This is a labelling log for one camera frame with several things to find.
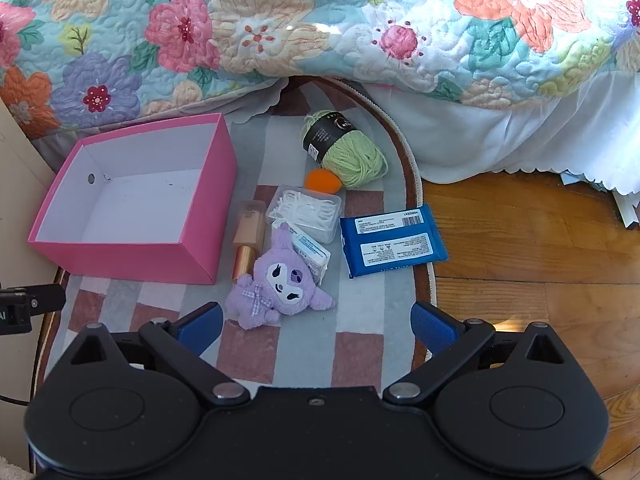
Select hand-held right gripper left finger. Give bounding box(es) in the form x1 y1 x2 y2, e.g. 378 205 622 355
70 302 252 409

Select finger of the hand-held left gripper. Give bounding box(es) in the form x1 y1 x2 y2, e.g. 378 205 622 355
0 284 67 336

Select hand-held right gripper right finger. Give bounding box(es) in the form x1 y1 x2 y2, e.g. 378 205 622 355
382 301 566 409

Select pink cardboard box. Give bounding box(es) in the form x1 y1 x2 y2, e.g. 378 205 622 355
27 113 239 286

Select purple plush toy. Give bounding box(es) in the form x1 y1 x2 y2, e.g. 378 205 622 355
225 222 337 331

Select blue wet wipes pack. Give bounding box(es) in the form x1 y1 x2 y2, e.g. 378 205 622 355
340 204 449 280

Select foundation bottle with gold cap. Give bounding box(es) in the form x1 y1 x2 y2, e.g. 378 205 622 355
231 200 267 282

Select small white blue carton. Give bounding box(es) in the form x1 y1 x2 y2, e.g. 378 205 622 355
291 230 332 286

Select clear floss pick box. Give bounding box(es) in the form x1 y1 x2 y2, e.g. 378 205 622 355
266 185 343 246

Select green yarn ball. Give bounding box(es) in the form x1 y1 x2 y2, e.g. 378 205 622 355
301 110 390 190

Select orange makeup sponge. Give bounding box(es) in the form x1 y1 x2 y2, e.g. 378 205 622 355
304 169 344 192

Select checkered rug with brown border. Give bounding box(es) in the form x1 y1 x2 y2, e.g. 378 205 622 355
35 77 439 397

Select beige furniture panel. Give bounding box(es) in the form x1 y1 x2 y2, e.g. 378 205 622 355
0 94 63 467

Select papers under bed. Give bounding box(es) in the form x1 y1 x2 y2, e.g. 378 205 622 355
560 170 640 232

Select floral quilted bedspread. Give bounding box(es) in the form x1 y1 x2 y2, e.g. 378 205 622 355
0 0 640 142

